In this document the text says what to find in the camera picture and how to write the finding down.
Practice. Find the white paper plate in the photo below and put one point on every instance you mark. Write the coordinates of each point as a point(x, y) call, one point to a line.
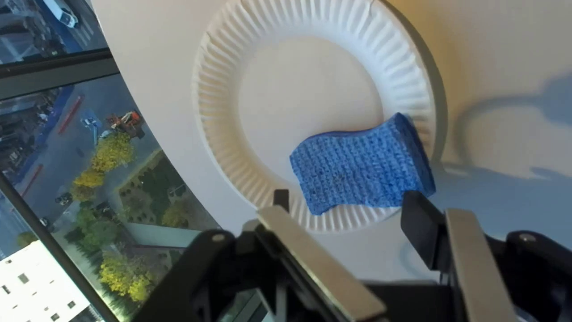
point(298, 78)

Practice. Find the blue sponge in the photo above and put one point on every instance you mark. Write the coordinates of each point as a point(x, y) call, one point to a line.
point(364, 164)

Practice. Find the black window railing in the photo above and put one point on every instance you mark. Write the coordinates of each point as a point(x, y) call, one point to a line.
point(60, 251)

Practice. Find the dark window frame post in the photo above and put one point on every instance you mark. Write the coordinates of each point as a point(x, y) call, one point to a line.
point(55, 74)

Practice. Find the white van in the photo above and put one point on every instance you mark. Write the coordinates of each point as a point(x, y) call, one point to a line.
point(62, 12)

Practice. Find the orange truck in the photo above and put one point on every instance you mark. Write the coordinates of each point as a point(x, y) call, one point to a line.
point(126, 124)

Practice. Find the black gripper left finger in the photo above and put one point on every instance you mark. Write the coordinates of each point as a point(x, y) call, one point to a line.
point(323, 269)

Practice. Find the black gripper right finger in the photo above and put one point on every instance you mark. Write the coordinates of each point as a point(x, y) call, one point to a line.
point(477, 269)

